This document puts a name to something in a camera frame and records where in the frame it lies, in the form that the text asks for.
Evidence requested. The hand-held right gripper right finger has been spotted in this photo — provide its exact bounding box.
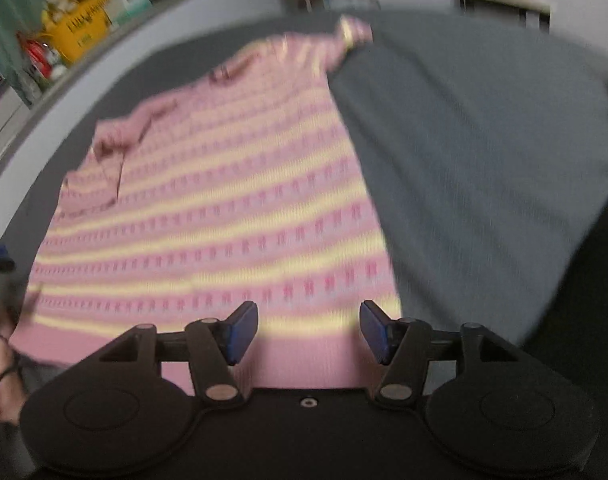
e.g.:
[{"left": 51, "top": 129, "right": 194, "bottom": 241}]
[{"left": 360, "top": 300, "right": 520, "bottom": 407}]

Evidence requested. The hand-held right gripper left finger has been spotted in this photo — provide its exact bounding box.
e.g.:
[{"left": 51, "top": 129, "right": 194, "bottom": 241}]
[{"left": 98, "top": 301, "right": 259, "bottom": 407}]

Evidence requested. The pink yellow striped knit sweater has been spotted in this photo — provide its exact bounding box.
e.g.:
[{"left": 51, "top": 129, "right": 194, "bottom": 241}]
[{"left": 8, "top": 17, "right": 402, "bottom": 396}]

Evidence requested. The person's bare leg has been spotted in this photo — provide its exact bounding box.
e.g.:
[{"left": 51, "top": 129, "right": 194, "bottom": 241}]
[{"left": 0, "top": 285, "right": 40, "bottom": 426}]

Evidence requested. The grey bed sheet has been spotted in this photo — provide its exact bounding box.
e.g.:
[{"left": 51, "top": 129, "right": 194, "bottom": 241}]
[{"left": 0, "top": 7, "right": 608, "bottom": 396}]

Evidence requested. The red packet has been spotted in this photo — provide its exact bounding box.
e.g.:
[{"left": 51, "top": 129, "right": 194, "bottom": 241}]
[{"left": 21, "top": 37, "right": 50, "bottom": 81}]

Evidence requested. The green curtain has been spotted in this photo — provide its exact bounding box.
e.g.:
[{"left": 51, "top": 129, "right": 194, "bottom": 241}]
[{"left": 0, "top": 0, "right": 115, "bottom": 106}]

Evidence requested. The yellow plastic crate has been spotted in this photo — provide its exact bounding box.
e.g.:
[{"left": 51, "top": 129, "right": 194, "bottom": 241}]
[{"left": 41, "top": 0, "right": 115, "bottom": 66}]

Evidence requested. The curved grey headboard shelf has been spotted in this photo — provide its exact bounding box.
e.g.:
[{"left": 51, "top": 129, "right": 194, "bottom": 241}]
[{"left": 0, "top": 0, "right": 285, "bottom": 211}]

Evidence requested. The white teal box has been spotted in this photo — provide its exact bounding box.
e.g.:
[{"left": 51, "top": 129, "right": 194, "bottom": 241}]
[{"left": 109, "top": 0, "right": 152, "bottom": 26}]

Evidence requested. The black cable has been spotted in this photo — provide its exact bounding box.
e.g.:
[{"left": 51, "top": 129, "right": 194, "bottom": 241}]
[{"left": 0, "top": 327, "right": 22, "bottom": 426}]

